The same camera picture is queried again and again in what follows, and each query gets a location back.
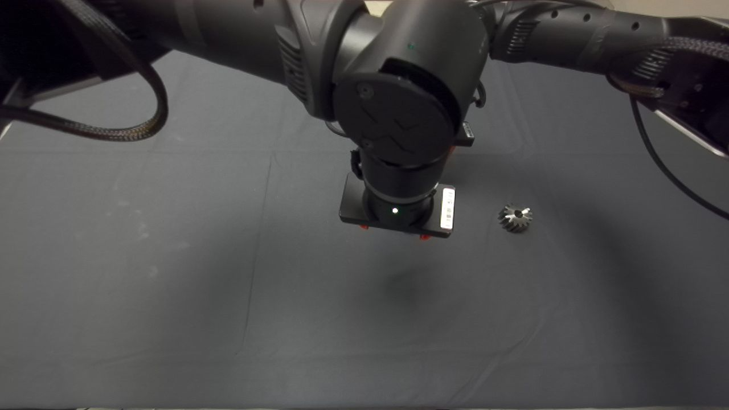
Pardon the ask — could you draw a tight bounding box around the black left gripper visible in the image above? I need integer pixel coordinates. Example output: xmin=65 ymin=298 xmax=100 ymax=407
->
xmin=339 ymin=173 xmax=456 ymax=240

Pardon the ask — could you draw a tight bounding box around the dark table cloth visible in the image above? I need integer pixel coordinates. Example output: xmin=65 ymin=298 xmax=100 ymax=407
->
xmin=0 ymin=51 xmax=729 ymax=409

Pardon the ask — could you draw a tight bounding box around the braided black left arm hose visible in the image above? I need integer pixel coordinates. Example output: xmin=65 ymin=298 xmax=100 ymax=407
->
xmin=0 ymin=0 xmax=170 ymax=142

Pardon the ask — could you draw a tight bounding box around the braided black right arm hose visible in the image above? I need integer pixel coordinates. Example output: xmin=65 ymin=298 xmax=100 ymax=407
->
xmin=609 ymin=35 xmax=729 ymax=100

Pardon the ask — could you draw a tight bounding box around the large steel gear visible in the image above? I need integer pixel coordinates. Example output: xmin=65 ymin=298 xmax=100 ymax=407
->
xmin=497 ymin=203 xmax=534 ymax=233

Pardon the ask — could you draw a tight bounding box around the braided black arm hose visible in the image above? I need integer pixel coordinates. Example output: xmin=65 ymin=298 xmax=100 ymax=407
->
xmin=609 ymin=35 xmax=729 ymax=100
xmin=0 ymin=0 xmax=170 ymax=142

